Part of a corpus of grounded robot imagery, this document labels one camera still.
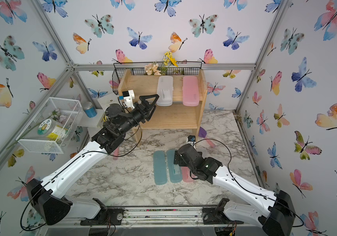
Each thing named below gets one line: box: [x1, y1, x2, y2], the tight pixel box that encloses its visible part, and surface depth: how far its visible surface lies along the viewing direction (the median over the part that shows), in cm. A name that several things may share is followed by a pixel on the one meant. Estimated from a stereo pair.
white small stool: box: [97, 92, 121, 113], surface depth 97 cm
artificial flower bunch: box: [144, 51, 179, 76], surface depth 84 cm
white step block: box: [78, 108, 106, 128], surface depth 98 cm
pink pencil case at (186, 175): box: [181, 166, 198, 183], surface depth 87 cm
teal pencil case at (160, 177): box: [153, 150, 168, 186], surface depth 92 cm
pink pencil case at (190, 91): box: [182, 75, 200, 107], surface depth 71 cm
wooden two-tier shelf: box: [117, 68, 208, 143], surface depth 75 cm
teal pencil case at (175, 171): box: [166, 149, 183, 184], surface depth 89 cm
